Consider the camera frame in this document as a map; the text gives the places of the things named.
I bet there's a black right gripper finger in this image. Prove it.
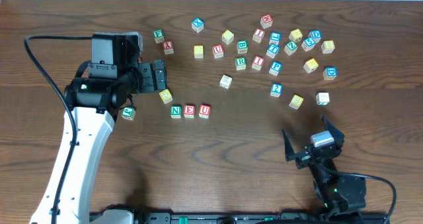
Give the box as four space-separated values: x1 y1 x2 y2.
282 130 295 162
321 116 344 148

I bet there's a green N block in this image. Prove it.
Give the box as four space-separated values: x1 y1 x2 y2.
171 106 182 118

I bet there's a red E block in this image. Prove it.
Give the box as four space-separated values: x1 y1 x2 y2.
183 104 196 118

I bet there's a red u block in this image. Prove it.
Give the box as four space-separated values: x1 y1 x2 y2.
212 44 224 59
198 104 211 119

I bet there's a green R block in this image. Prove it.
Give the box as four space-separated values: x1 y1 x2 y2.
235 57 247 71

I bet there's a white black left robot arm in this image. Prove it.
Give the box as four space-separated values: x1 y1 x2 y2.
30 60 167 223

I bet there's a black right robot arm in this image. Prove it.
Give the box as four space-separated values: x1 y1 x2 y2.
282 117 366 215

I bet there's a yellow block left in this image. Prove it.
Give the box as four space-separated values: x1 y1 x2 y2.
159 89 173 104

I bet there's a red Y block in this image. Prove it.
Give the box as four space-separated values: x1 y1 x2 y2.
163 40 174 55

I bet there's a green J block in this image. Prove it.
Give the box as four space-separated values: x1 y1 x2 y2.
121 106 136 120

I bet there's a green F block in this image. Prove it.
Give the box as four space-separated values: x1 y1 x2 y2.
153 29 165 44

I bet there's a white green block right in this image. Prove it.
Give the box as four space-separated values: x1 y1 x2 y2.
316 93 330 106

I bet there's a yellow O block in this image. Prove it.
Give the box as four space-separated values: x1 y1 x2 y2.
194 45 204 59

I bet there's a yellow S block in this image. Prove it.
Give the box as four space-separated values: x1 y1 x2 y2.
289 94 304 110

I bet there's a blue X block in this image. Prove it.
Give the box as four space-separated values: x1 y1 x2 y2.
192 18 204 33

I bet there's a blue D block lower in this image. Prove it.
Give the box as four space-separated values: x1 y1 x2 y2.
323 67 338 81

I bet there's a blue d block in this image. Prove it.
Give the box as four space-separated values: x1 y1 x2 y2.
323 67 338 81
308 30 322 43

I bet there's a blue 2 block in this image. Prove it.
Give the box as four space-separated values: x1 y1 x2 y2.
270 83 283 97

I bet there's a plain white wooden block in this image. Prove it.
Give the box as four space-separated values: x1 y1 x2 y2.
219 75 233 89

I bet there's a yellow block top middle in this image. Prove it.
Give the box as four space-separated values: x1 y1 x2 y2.
221 30 235 45

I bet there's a green B block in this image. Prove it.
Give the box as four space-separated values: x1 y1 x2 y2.
237 40 249 54

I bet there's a blue P block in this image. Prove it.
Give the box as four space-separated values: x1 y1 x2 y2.
269 61 283 76

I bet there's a yellow 8 block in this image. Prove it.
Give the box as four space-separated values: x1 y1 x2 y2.
321 40 335 54

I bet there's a red I block lower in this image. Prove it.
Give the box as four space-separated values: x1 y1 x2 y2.
252 56 264 71

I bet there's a red i block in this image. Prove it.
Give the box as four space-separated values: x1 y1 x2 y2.
252 56 264 71
252 28 265 43

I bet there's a blue S block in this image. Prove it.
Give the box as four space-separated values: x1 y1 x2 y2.
301 37 316 52

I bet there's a green Z block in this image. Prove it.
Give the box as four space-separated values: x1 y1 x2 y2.
284 41 298 56

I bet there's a blue D block upper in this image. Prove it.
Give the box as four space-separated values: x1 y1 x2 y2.
308 30 322 43

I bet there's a blue T block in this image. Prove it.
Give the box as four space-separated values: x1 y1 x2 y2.
266 44 280 59

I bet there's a red I block upper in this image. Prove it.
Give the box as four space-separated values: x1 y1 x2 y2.
252 28 265 43

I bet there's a yellow block upper right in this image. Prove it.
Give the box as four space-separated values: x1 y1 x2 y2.
289 28 303 43

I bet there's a blue L block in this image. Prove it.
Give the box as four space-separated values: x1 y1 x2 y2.
269 32 282 45

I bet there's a red H block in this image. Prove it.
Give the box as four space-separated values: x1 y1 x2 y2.
260 14 274 29

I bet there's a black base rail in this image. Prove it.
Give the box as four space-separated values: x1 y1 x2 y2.
89 209 386 224

